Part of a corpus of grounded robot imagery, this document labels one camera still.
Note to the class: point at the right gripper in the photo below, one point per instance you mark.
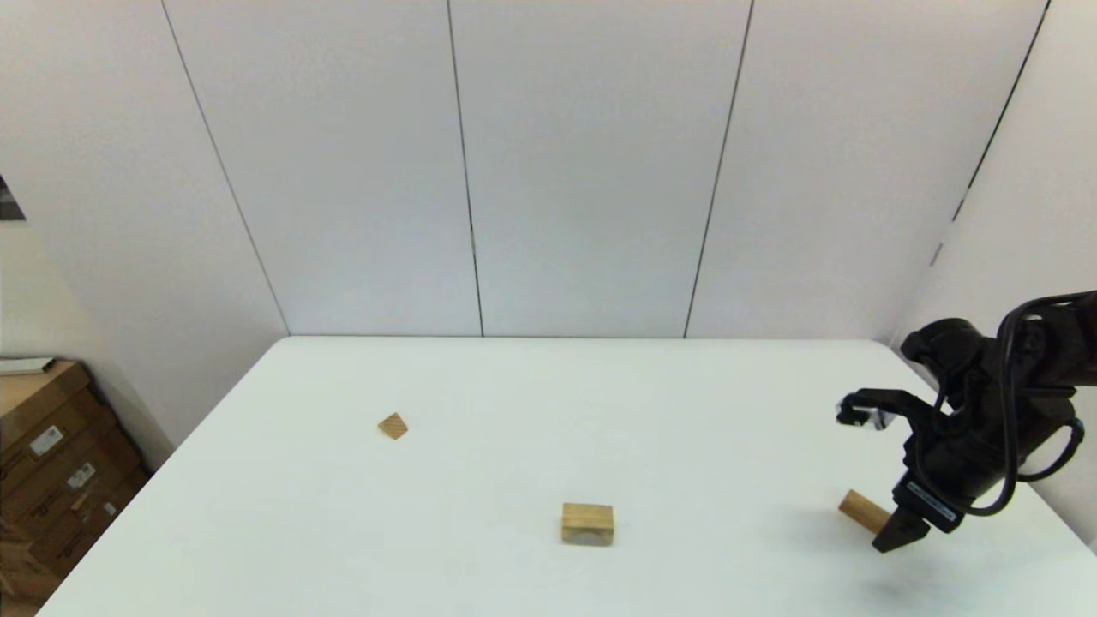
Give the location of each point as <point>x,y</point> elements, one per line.
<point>968,463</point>

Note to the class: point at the rectangular wooden building block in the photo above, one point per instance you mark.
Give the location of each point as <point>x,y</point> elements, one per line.
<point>861,510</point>

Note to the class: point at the arched wooden building block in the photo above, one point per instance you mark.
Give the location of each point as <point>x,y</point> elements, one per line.
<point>588,523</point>

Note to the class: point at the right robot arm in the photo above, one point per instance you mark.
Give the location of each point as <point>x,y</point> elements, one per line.
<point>1063,343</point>

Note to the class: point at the triangular wooden building block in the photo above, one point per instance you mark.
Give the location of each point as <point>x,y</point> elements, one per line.
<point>393,426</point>

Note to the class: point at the cardboard box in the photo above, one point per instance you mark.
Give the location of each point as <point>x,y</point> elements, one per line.
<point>77,506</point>
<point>34,398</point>
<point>21,583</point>

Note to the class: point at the white flat board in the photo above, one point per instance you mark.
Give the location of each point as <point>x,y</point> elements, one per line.
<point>21,367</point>

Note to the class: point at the dark framed wall panel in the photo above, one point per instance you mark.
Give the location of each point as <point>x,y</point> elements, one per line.
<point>8,206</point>

